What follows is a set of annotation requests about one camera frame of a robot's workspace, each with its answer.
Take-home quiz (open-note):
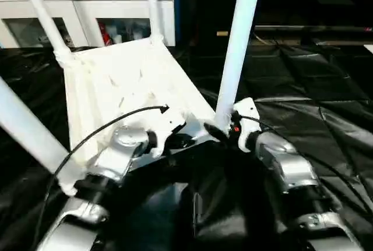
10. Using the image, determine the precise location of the white glass-door cabinet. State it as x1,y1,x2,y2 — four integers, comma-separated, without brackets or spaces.
0,0,177,50

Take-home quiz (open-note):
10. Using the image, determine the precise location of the white plastic table leg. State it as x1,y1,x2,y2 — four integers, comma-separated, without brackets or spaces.
0,76,86,197
212,0,265,133
15,0,74,66
142,0,166,45

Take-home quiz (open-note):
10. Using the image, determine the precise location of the black low cabinet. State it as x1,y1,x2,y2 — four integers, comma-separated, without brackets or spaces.
175,0,373,48

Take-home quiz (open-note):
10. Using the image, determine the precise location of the black table mat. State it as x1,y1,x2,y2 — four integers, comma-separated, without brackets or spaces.
0,41,373,251

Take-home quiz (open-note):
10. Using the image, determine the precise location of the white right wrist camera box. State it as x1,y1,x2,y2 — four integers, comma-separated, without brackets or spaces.
231,97,262,150

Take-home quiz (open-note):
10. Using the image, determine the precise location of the white plastic table top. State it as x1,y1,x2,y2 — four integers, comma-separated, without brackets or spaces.
55,34,235,197

